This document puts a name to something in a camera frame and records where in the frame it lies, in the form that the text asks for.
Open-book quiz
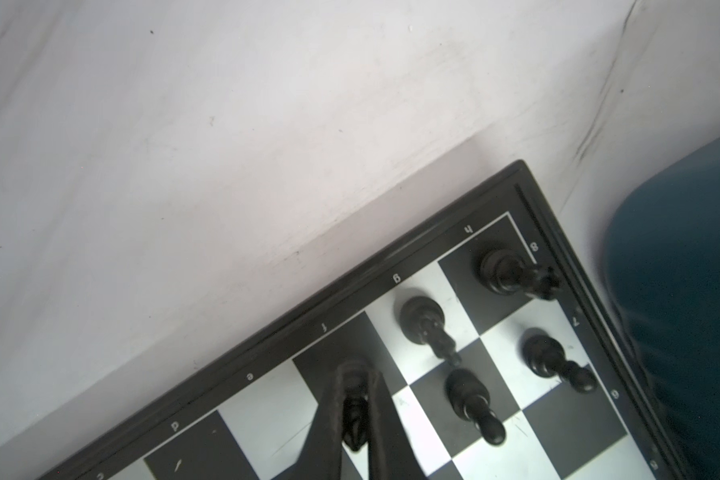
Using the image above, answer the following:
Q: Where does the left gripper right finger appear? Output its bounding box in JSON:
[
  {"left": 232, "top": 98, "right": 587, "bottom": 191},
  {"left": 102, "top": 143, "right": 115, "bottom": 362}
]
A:
[{"left": 367, "top": 368, "right": 426, "bottom": 479}]

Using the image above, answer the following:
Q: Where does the black knight piece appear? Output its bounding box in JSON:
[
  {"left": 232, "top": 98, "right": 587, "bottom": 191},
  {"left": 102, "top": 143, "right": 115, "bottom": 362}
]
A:
[{"left": 398, "top": 296, "right": 462, "bottom": 368}]

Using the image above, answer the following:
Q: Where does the black white chessboard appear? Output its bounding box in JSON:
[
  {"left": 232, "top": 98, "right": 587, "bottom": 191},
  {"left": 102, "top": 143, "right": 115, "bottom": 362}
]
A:
[{"left": 48, "top": 161, "right": 691, "bottom": 479}]

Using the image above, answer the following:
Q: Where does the black pawn g7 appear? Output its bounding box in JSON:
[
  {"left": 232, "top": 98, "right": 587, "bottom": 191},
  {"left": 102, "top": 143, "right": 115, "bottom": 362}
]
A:
[{"left": 445, "top": 368, "right": 506, "bottom": 446}]

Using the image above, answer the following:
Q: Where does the black bishop piece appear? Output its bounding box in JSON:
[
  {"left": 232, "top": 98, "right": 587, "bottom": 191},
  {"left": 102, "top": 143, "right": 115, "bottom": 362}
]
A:
[{"left": 341, "top": 358, "right": 371, "bottom": 452}]

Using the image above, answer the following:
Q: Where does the dark teal plastic tray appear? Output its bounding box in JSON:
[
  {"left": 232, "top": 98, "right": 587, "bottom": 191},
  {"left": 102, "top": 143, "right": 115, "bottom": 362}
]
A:
[{"left": 603, "top": 138, "right": 720, "bottom": 479}]

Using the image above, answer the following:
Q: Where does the black pawn h7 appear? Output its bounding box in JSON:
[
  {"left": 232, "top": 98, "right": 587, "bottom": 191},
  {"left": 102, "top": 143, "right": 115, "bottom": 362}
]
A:
[{"left": 521, "top": 334, "right": 598, "bottom": 394}]

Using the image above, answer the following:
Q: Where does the black rook piece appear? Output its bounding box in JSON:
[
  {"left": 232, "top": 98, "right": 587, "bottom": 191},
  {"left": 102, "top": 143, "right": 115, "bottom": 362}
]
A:
[{"left": 479, "top": 249, "right": 562, "bottom": 301}]

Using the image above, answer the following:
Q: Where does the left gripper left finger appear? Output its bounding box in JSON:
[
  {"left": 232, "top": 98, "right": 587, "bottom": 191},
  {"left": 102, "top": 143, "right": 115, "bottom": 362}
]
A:
[{"left": 291, "top": 365, "right": 344, "bottom": 479}]

